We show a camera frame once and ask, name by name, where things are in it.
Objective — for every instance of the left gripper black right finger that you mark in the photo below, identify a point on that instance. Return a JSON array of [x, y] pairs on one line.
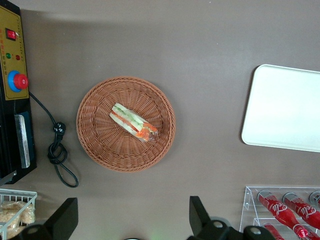
[[200, 220]]

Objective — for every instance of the cream rectangular plastic tray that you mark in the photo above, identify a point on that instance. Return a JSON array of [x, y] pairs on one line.
[[285, 107]]

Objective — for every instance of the wrapped rice cracker pack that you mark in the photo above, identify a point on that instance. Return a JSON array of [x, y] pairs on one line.
[[10, 220], [28, 213]]

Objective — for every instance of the black sealing machine yellow panel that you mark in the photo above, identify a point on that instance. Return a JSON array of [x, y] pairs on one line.
[[10, 135]]

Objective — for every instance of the clear acrylic bottle rack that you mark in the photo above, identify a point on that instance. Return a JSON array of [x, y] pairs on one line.
[[250, 200]]

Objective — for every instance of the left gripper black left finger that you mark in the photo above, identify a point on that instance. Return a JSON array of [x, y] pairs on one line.
[[63, 217]]

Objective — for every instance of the round brown wicker basket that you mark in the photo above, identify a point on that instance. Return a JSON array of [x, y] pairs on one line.
[[100, 140]]

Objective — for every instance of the triangle sandwich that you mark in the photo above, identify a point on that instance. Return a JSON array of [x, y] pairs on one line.
[[132, 121]]

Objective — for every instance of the red cola bottle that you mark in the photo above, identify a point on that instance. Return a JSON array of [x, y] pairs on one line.
[[316, 198], [271, 231], [303, 210], [277, 208]]

